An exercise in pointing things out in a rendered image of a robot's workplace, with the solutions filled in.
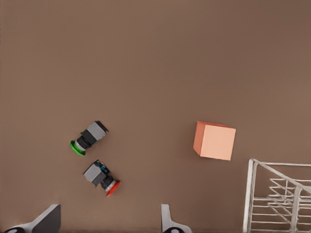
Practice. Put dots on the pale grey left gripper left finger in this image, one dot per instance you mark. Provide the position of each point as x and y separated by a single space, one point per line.
47 219

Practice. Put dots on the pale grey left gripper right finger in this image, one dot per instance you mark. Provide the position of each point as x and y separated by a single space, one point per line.
166 219

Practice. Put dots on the red button switch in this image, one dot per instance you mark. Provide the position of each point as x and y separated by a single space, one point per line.
100 176

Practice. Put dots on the orange cube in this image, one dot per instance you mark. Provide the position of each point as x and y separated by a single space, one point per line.
217 143

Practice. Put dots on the green button switch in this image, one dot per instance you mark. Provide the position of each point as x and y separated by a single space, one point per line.
90 137

